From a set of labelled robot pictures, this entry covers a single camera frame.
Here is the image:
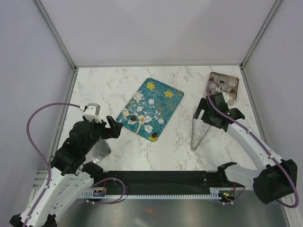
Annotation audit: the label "dark round chocolate piece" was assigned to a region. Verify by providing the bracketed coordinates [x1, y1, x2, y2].
[151, 132, 158, 138]

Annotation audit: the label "pink chocolate tin box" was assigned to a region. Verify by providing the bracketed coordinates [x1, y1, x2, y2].
[203, 72, 240, 106]

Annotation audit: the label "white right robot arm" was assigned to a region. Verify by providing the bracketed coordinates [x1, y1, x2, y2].
[193, 93, 299, 208]

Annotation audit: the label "white cable duct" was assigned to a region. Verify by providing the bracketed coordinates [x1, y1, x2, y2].
[79, 188, 235, 200]

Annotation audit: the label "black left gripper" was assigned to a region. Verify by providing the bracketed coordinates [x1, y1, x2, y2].
[83, 115, 123, 153]

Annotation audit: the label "metal tongs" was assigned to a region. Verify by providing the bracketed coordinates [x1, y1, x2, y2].
[190, 105, 211, 151]

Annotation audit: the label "teal floral tray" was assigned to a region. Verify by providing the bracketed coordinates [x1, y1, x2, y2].
[116, 78, 184, 142]

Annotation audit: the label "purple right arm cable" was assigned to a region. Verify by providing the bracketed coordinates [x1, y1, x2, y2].
[205, 82, 299, 209]

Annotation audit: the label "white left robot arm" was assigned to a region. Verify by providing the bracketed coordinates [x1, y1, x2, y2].
[9, 116, 123, 227]

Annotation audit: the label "metal tin lid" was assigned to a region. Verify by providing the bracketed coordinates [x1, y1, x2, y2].
[86, 140, 111, 164]

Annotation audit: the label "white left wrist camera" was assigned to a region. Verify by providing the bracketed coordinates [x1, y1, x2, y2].
[79, 103, 101, 123]

